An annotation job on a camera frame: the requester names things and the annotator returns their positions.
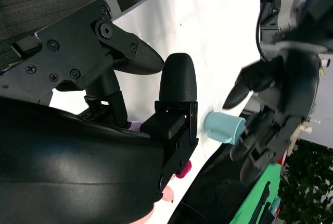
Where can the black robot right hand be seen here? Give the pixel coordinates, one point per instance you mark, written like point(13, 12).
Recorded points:
point(78, 169)

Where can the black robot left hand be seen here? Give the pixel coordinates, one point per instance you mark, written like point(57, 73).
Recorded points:
point(286, 86)

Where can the pink plush doll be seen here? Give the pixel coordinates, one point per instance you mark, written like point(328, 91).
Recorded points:
point(183, 170)

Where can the lilac plastic plate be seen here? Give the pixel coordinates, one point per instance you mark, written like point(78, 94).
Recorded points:
point(135, 125)

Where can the teal plastic mug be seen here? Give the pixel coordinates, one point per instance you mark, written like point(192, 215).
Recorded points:
point(223, 127)

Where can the green leafy plant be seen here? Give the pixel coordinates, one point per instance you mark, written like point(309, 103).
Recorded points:
point(309, 182)

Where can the green cloth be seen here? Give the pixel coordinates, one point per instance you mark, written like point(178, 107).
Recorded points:
point(252, 203)

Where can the black backdrop cloth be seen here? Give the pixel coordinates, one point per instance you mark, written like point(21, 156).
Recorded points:
point(213, 195)

